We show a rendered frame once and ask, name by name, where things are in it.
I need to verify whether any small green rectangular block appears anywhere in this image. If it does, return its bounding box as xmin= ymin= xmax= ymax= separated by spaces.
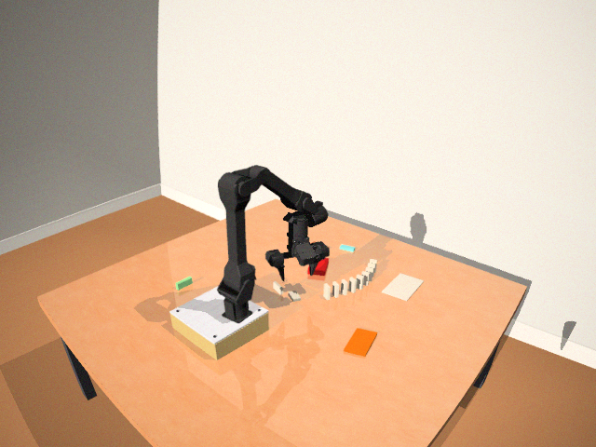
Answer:
xmin=175 ymin=277 xmax=193 ymax=291

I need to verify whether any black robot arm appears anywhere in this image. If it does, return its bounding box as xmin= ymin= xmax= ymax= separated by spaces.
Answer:
xmin=217 ymin=165 xmax=329 ymax=324

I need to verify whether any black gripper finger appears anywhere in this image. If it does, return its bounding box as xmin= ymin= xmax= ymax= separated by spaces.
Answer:
xmin=309 ymin=257 xmax=326 ymax=276
xmin=275 ymin=264 xmax=285 ymax=281

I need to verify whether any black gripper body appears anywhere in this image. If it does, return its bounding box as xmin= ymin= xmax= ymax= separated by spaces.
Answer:
xmin=264 ymin=232 xmax=330 ymax=267

